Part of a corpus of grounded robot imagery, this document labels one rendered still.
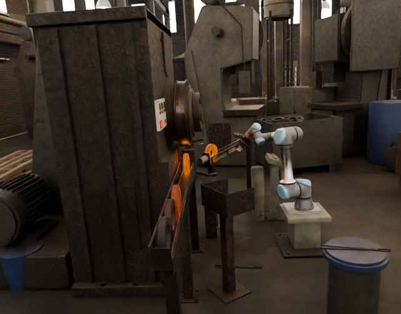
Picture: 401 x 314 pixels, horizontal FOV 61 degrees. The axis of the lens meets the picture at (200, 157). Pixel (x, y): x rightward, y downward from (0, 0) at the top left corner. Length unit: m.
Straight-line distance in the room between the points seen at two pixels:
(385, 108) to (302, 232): 2.98
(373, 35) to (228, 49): 2.08
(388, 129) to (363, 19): 1.57
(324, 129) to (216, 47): 1.91
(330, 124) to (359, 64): 1.11
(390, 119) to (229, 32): 2.51
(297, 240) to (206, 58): 3.20
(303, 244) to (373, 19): 3.78
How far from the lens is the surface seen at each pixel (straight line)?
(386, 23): 5.88
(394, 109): 5.36
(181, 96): 2.30
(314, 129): 4.75
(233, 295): 2.33
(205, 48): 5.20
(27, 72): 10.49
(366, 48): 5.64
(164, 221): 1.50
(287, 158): 2.61
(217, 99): 5.16
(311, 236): 2.82
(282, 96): 7.01
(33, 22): 2.24
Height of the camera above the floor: 1.35
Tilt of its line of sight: 13 degrees down
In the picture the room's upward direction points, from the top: 3 degrees counter-clockwise
